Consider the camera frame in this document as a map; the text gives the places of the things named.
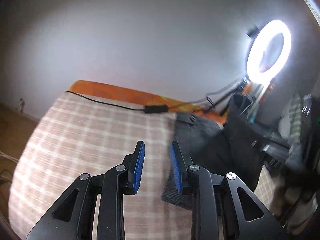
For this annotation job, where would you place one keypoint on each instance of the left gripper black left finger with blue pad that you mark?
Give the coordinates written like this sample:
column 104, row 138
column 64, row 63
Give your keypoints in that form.
column 92, row 206

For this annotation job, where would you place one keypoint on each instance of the green striped white pillow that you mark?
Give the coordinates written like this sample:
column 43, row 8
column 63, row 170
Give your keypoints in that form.
column 290, row 123

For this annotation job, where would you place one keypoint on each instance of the gloved right hand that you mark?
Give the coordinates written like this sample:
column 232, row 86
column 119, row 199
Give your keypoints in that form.
column 291, row 207

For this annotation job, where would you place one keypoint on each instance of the folded dark garment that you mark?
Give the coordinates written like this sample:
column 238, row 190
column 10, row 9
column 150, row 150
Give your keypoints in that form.
column 271, row 134

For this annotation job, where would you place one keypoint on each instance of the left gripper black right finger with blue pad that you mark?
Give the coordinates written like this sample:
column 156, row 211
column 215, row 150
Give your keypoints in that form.
column 222, row 205

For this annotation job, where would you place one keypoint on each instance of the white ring light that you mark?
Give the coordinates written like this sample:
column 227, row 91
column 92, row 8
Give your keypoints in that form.
column 269, row 52

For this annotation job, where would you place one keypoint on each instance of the grey houndstooth shorts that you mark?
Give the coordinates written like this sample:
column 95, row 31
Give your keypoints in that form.
column 234, row 147

